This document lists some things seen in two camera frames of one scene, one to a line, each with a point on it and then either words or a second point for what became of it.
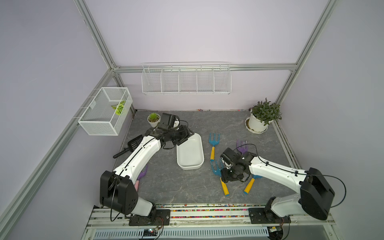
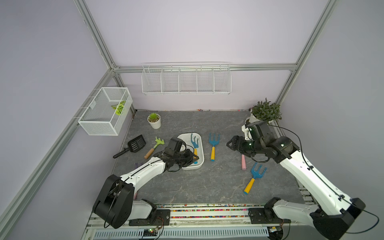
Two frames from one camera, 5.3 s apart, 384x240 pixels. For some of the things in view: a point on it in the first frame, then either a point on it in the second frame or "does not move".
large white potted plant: [262, 114] does not move
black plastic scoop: [131, 145] does not move
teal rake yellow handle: [217, 166] -> [195, 145]
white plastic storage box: [190, 154] does not move
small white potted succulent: [154, 119] does not move
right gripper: [224, 176] -> [239, 146]
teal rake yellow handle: [213, 142] does not move
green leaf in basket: [119, 107] does not move
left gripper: [185, 134] -> [190, 159]
